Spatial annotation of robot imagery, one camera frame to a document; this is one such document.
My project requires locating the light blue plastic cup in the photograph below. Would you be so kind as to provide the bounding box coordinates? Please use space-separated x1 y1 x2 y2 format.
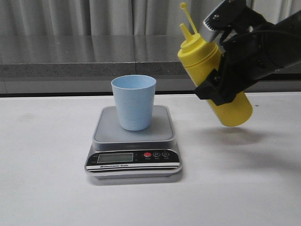
111 75 157 131

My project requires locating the yellow squeeze bottle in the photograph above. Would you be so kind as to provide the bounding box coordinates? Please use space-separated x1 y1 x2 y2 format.
177 2 253 127

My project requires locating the silver electronic kitchen scale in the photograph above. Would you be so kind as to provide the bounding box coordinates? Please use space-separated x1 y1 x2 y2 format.
85 105 182 179

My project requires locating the grey stone counter ledge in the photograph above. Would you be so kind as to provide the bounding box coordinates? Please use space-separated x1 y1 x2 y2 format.
0 32 301 95

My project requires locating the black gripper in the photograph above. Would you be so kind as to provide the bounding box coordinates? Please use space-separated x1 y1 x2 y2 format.
194 12 301 105

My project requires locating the grey curtain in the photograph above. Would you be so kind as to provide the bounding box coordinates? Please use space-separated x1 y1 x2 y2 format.
0 0 301 36

